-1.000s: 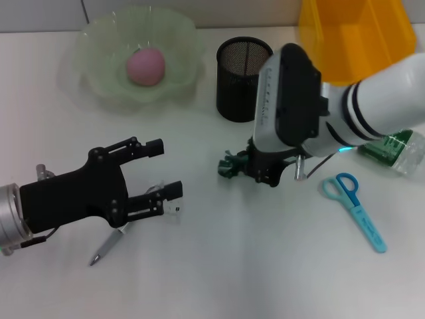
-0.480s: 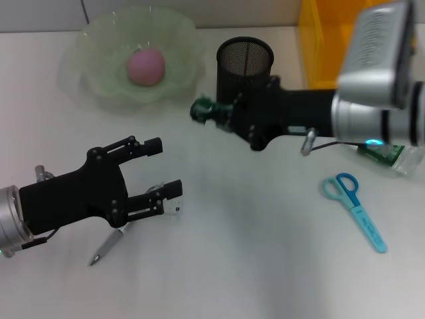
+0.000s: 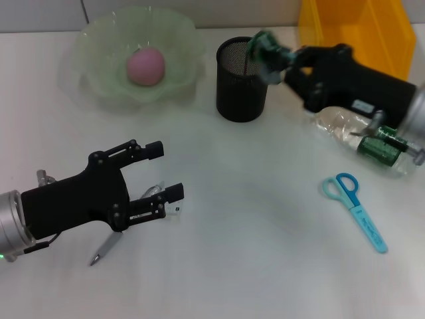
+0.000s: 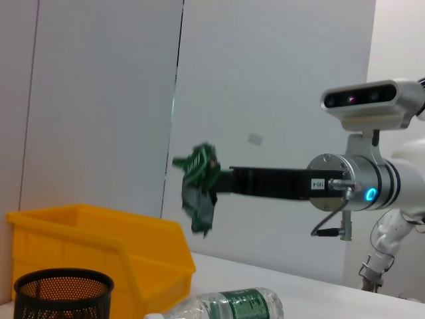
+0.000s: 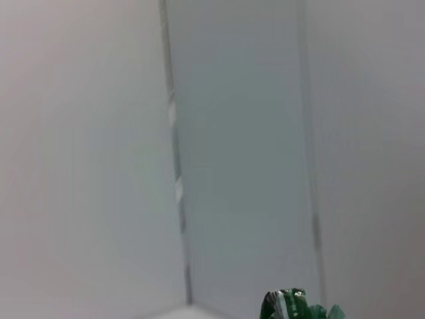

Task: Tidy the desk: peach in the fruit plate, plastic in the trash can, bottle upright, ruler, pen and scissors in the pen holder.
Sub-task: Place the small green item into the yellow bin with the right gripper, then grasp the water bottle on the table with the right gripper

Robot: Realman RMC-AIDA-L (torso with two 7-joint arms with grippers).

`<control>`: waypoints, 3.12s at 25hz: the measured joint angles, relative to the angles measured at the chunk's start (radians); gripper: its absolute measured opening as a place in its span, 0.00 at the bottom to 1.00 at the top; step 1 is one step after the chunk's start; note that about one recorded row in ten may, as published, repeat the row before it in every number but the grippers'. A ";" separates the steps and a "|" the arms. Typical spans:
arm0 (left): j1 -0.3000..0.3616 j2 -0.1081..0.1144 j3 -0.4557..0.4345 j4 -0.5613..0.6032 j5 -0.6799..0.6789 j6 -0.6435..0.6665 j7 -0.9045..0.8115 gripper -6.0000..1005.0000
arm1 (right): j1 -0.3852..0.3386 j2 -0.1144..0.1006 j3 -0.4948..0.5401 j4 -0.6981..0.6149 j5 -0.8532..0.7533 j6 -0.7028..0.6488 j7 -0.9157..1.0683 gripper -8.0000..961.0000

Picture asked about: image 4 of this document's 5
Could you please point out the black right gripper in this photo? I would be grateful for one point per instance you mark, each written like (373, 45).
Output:
(292, 184)

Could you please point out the green plastic wrapper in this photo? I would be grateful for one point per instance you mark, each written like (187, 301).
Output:
(199, 186)

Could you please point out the clear green-label water bottle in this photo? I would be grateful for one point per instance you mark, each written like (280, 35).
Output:
(245, 304)

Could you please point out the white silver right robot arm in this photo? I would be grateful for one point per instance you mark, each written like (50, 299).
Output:
(382, 186)

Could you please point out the black mesh pen holder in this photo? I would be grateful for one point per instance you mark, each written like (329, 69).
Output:
(59, 299)

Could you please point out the yellow plastic bin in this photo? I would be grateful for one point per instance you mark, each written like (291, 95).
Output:
(99, 239)

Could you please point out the small grey wall sticker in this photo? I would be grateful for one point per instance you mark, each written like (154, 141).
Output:
(255, 139)

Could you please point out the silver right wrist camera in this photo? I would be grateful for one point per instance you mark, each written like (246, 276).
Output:
(362, 99)

